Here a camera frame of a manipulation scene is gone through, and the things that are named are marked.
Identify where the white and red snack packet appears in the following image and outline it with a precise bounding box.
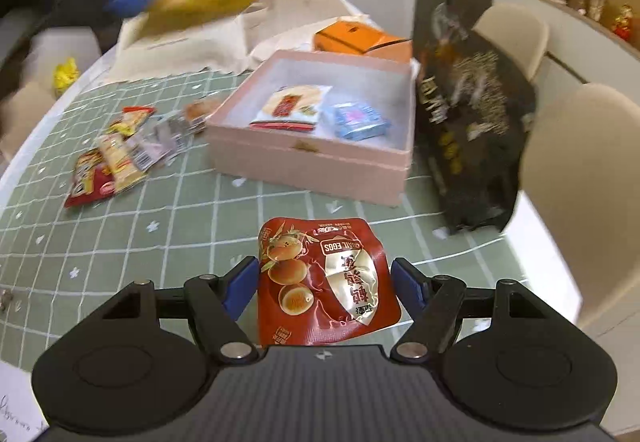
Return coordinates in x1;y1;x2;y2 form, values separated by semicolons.
249;85;334;133

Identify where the red quail egg packet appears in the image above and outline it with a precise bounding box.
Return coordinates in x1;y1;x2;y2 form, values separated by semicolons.
257;217;402;348

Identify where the beige dining chair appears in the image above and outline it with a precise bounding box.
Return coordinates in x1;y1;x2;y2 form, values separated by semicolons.
0;24;103;165
518;82;640;338
472;2;551;84

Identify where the green checked tablecloth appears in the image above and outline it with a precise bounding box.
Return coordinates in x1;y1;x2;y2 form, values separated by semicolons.
0;12;532;375

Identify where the white paper sheet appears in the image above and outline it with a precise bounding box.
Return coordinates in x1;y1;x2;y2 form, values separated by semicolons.
0;361;52;442

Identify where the orange striped snack packet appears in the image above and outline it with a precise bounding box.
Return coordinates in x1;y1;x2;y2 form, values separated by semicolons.
97;132;149;194

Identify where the pink gift box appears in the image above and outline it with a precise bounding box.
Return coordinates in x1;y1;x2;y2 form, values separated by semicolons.
205;49;420;209

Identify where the clear silver snack packet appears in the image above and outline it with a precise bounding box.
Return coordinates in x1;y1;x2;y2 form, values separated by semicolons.
125;116;187;169

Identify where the red and gold figurine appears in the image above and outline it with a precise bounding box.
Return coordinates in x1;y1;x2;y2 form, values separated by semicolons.
611;4;637;42

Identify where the large black snack bag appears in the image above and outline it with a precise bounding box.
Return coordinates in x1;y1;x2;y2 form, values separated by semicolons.
414;3;539;237

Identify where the cream canvas tote bag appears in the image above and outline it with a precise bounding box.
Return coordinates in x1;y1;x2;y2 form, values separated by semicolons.
102;0;373;84

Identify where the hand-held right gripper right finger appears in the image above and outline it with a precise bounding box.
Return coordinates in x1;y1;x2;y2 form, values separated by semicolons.
390;257;538;364

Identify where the orange cardboard box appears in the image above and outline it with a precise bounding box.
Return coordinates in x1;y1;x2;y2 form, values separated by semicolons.
313;19;414;64

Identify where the yellow and red snack packet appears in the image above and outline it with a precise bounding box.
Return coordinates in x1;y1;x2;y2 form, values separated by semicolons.
107;106;157;138

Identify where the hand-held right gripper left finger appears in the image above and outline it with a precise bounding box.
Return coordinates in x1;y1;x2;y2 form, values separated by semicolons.
102;256;261;364

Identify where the yellow crumpled bag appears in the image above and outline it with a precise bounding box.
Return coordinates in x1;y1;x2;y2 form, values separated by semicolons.
53;57;81;99

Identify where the light blue snack packet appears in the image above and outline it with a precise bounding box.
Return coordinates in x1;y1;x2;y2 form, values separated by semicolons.
320;102;392;141

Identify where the small brown cake packet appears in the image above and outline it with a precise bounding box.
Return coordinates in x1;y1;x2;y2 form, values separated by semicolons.
182;98;222;134

